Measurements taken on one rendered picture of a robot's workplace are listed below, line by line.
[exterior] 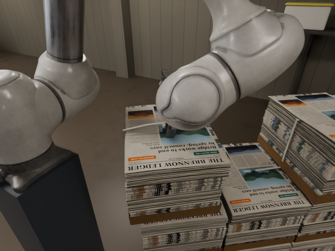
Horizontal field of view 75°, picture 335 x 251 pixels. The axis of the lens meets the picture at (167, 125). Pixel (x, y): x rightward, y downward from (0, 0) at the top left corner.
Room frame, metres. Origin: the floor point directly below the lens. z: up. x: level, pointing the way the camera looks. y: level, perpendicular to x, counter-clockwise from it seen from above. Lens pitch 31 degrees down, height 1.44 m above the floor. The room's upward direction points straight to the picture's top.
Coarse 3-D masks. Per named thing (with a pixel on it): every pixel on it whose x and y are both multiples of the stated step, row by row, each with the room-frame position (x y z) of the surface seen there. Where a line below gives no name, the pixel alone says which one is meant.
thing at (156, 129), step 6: (126, 126) 0.62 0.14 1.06; (132, 126) 0.62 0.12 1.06; (150, 126) 0.62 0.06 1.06; (156, 126) 0.62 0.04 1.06; (162, 126) 0.62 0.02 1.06; (126, 132) 0.59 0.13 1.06; (132, 132) 0.58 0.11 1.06; (138, 132) 0.58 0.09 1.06; (144, 132) 0.58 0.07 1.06; (150, 132) 0.58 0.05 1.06; (156, 132) 0.58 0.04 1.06; (162, 132) 0.58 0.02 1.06
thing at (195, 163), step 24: (144, 144) 0.52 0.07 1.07; (168, 144) 0.52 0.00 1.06; (192, 144) 0.52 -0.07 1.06; (216, 144) 0.52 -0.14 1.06; (144, 168) 0.42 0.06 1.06; (168, 168) 0.42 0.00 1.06; (192, 168) 0.43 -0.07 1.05; (216, 168) 0.44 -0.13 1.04; (144, 192) 0.42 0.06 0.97; (168, 192) 0.43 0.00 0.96; (192, 192) 0.44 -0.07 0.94; (216, 192) 0.45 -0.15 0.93
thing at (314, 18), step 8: (288, 8) 2.61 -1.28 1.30; (296, 8) 2.57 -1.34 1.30; (304, 8) 2.54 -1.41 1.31; (312, 8) 2.50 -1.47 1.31; (320, 8) 2.47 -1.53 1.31; (328, 8) 2.44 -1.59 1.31; (296, 16) 2.56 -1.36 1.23; (304, 16) 2.53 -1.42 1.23; (312, 16) 2.49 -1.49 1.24; (320, 16) 2.46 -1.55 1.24; (328, 16) 2.44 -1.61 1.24; (304, 24) 2.52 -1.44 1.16; (312, 24) 2.48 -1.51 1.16; (320, 24) 2.45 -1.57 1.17
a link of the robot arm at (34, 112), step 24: (0, 72) 0.54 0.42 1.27; (0, 96) 0.46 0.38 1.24; (24, 96) 0.49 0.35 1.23; (48, 96) 0.56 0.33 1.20; (0, 120) 0.44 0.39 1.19; (24, 120) 0.47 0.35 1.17; (48, 120) 0.53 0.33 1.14; (0, 144) 0.43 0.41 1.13; (24, 144) 0.45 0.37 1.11; (48, 144) 0.51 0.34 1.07
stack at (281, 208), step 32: (256, 160) 0.72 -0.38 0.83; (224, 192) 0.55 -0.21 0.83; (256, 192) 0.55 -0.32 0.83; (288, 192) 0.55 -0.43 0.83; (160, 224) 0.42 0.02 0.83; (192, 224) 0.43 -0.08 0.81; (224, 224) 0.45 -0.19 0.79; (256, 224) 0.47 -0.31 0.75; (288, 224) 0.49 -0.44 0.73; (320, 224) 0.51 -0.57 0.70
